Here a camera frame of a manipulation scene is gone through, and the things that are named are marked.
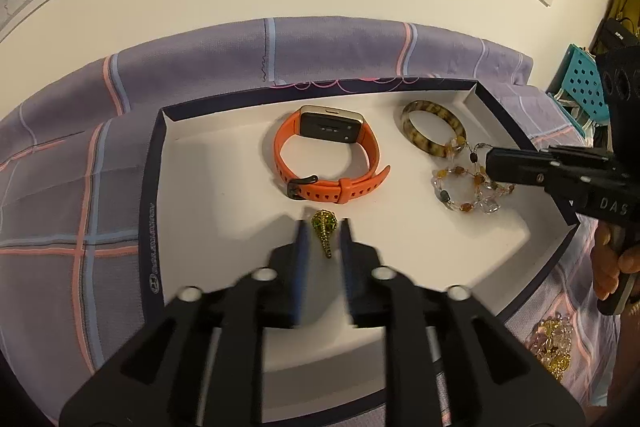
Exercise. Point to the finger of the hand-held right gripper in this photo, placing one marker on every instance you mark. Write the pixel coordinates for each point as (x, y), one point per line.
(515, 167)

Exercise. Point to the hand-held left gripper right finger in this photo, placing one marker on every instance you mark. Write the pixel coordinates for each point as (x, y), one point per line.
(346, 277)

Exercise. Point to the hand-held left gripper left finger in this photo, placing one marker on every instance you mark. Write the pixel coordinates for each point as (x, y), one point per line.
(301, 277)

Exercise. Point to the green gold brooch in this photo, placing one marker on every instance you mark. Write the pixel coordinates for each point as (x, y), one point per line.
(322, 232)

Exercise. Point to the navy cardboard box tray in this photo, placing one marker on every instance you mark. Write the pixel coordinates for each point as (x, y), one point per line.
(225, 187)

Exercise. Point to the person's right hand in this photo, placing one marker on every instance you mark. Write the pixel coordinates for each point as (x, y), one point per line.
(607, 267)

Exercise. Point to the orange smartwatch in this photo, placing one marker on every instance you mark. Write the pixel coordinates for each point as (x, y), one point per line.
(350, 187)

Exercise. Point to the tortoiseshell bangle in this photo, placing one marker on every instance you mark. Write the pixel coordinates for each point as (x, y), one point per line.
(415, 134)

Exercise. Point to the teal plastic basket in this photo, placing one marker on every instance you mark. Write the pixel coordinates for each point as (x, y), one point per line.
(582, 77)

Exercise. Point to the black bag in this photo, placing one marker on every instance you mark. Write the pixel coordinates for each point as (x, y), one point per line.
(617, 37)

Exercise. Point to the yellow bag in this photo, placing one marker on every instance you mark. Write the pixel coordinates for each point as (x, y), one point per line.
(625, 9)

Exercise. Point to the purple plaid bed sheet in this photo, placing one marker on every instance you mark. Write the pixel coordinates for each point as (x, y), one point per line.
(60, 187)

